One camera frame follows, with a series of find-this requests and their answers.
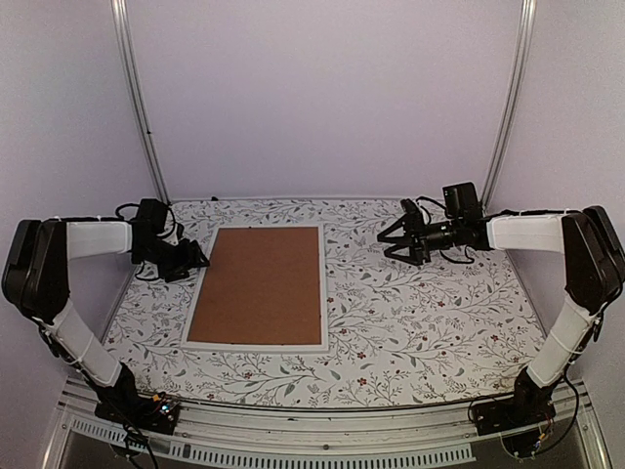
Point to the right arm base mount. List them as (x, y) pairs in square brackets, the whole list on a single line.
[(529, 404)]

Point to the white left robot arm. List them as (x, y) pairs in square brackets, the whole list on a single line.
[(36, 278)]

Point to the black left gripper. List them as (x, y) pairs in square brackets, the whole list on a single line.
[(190, 258)]

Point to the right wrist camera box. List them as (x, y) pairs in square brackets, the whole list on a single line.
[(461, 201)]

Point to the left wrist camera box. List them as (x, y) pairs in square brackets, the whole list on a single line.
[(153, 212)]

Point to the aluminium corner post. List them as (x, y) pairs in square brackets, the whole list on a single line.
[(121, 24), (519, 65)]

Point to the left aluminium corner post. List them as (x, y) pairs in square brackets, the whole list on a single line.
[(121, 24)]

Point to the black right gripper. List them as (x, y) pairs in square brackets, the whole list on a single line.
[(419, 250)]

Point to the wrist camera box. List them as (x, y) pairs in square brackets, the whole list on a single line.
[(153, 212), (461, 201)]

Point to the brown frame backing board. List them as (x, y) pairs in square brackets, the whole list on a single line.
[(259, 288)]

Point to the front aluminium rail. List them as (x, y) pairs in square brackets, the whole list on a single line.
[(243, 436)]

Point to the right aluminium corner post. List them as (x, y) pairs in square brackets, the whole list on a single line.
[(519, 65)]

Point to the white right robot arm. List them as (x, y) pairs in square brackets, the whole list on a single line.
[(592, 253)]

